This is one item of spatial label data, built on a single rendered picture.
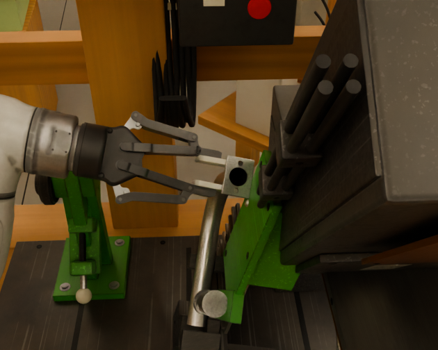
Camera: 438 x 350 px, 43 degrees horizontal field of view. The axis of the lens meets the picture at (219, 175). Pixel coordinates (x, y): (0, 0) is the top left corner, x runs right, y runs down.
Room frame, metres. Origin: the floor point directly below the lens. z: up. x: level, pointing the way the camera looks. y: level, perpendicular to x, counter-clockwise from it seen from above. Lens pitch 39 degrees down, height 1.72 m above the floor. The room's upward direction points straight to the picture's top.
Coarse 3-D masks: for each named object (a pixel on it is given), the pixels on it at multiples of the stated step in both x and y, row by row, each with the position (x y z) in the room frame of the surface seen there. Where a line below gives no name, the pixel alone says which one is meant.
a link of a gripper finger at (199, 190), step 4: (196, 188) 0.60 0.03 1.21; (200, 188) 0.60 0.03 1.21; (204, 188) 0.60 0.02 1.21; (208, 188) 0.60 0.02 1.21; (184, 192) 0.59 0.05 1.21; (188, 192) 0.59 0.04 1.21; (192, 192) 0.60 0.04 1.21; (196, 192) 0.60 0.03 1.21; (200, 192) 0.60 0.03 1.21; (204, 192) 0.60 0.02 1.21; (208, 192) 0.60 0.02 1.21; (212, 192) 0.60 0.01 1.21; (188, 196) 0.59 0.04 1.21; (204, 196) 0.60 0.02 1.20; (208, 196) 0.60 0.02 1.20; (212, 196) 0.60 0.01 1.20
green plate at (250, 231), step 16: (256, 176) 0.60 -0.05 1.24; (256, 192) 0.57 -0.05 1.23; (256, 208) 0.55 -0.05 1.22; (272, 208) 0.50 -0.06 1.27; (240, 224) 0.58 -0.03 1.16; (256, 224) 0.53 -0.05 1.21; (272, 224) 0.50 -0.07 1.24; (240, 240) 0.56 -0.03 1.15; (256, 240) 0.50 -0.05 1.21; (272, 240) 0.51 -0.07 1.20; (224, 256) 0.60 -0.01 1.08; (240, 256) 0.53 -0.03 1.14; (256, 256) 0.50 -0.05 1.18; (272, 256) 0.51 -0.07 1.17; (240, 272) 0.51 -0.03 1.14; (256, 272) 0.51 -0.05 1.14; (272, 272) 0.51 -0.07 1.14; (288, 272) 0.51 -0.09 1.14; (240, 288) 0.50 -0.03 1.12; (288, 288) 0.51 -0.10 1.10
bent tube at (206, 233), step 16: (240, 160) 0.63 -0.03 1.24; (224, 176) 0.61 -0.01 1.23; (240, 176) 0.64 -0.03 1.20; (224, 192) 0.59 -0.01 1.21; (240, 192) 0.59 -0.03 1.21; (208, 208) 0.67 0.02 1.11; (208, 224) 0.65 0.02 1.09; (208, 240) 0.63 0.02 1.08; (208, 256) 0.61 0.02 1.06; (208, 272) 0.60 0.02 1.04; (192, 288) 0.58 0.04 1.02; (208, 288) 0.58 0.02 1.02; (192, 304) 0.56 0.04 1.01; (192, 320) 0.54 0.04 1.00
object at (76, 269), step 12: (72, 228) 0.69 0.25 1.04; (84, 228) 0.69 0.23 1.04; (96, 228) 0.71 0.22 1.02; (72, 240) 0.70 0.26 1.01; (84, 240) 0.69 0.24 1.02; (96, 240) 0.70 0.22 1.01; (72, 252) 0.69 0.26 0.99; (84, 252) 0.67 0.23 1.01; (96, 252) 0.69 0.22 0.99; (72, 264) 0.65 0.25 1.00; (84, 264) 0.65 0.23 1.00; (96, 264) 0.67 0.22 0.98
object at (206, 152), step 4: (188, 144) 0.65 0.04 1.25; (192, 144) 0.64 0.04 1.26; (196, 144) 0.64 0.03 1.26; (204, 152) 0.64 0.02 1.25; (208, 152) 0.64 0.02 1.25; (212, 152) 0.64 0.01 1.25; (216, 152) 0.64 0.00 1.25; (220, 152) 0.64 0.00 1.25; (196, 156) 0.64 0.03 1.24; (212, 156) 0.64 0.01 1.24; (216, 156) 0.64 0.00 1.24; (220, 156) 0.64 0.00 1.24
